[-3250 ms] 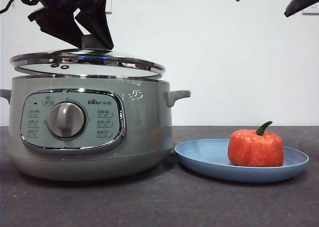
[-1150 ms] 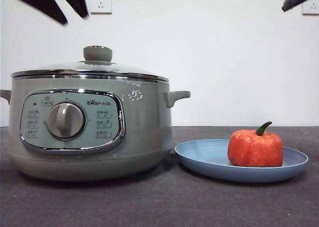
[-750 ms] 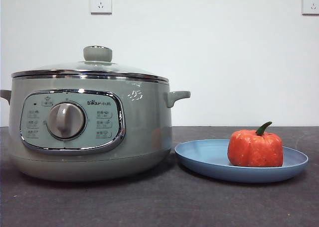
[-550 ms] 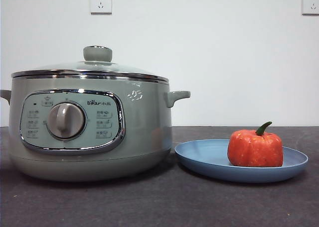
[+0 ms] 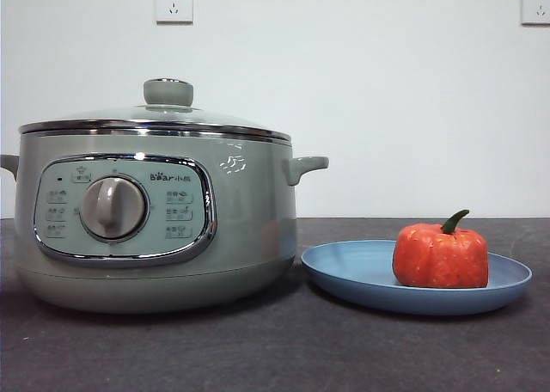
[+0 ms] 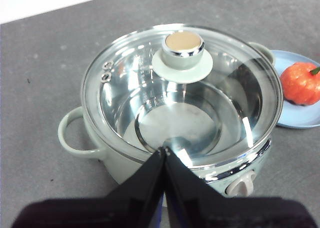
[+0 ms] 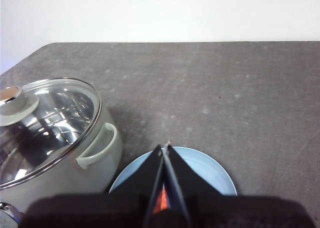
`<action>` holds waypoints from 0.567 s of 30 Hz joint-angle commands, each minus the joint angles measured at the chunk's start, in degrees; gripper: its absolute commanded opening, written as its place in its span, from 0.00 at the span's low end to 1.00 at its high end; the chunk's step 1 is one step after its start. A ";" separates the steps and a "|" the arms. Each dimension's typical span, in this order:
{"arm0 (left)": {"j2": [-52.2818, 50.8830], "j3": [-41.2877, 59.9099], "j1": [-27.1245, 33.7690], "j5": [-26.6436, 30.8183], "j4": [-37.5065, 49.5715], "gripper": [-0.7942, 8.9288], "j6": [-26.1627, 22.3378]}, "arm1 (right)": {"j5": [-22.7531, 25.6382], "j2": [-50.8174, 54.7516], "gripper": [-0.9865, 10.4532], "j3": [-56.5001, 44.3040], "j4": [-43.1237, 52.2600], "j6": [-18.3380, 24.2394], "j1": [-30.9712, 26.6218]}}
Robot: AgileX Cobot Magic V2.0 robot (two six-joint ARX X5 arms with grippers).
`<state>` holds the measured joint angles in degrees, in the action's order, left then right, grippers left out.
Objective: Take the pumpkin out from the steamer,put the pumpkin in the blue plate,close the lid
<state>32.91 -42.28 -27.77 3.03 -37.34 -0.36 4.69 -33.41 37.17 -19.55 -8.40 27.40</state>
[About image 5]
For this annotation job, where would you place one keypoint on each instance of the orange pumpkin with green stem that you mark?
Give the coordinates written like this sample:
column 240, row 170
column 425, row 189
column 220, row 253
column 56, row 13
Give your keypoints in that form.
column 440, row 254

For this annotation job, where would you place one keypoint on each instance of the glass lid with round knob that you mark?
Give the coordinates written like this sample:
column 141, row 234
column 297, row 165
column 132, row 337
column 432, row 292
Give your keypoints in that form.
column 168, row 93

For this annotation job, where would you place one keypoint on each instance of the white wall socket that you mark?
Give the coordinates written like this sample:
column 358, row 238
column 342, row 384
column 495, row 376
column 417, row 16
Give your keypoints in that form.
column 536, row 11
column 174, row 3

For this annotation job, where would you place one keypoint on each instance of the grey steamer dial knob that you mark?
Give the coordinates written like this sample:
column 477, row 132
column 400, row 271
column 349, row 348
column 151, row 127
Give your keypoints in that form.
column 114, row 209

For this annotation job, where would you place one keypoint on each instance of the pale green electric steamer pot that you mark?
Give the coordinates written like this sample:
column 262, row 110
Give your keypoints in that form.
column 249, row 203

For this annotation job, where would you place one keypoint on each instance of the blue round plate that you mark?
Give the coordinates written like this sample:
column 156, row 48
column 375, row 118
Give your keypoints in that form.
column 348, row 271

